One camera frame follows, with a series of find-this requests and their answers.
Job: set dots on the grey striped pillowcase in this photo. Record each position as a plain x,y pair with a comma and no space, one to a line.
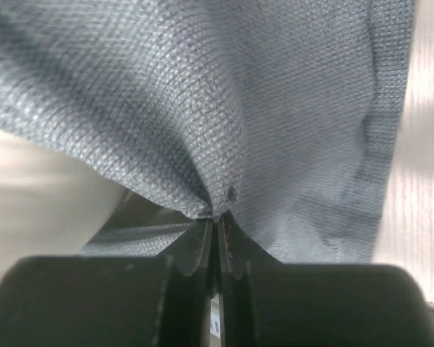
283,112

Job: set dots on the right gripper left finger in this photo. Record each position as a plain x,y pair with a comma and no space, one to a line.
112,301

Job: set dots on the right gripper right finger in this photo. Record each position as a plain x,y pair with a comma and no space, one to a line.
264,302

